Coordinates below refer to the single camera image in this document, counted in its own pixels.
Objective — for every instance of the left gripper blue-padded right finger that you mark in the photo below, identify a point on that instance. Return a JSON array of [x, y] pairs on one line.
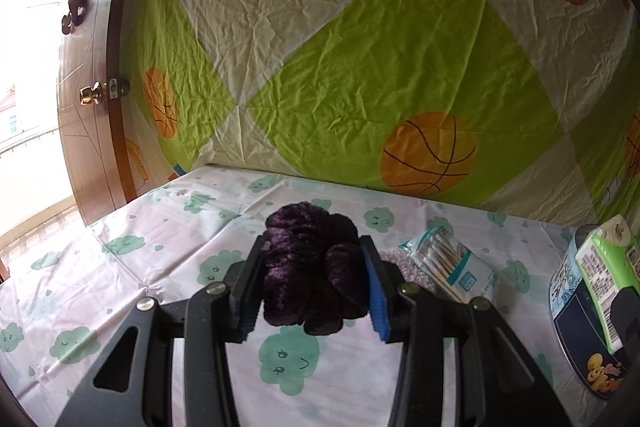
[[386, 307]]

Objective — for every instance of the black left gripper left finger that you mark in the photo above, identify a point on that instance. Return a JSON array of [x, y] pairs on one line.
[[246, 282]]

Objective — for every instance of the green tissue pack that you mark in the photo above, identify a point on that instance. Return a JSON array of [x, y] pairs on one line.
[[609, 262]]

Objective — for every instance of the purple velvet scrunchie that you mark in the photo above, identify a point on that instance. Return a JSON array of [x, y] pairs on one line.
[[315, 275]]

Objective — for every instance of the cotton swab packet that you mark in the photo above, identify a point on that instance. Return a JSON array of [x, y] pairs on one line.
[[459, 273]]

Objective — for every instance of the pink fluffy fleece pouch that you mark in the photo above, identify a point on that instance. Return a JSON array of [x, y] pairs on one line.
[[409, 270]]

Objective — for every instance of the round metal tin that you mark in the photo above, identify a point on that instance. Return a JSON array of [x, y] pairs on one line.
[[588, 340]]

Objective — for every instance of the wooden door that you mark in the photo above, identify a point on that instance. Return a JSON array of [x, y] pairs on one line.
[[56, 153]]

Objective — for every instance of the brass door knob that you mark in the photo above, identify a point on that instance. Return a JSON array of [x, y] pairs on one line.
[[99, 92]]

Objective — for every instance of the green cream sports bedsheet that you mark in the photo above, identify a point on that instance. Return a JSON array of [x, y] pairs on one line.
[[527, 107]]

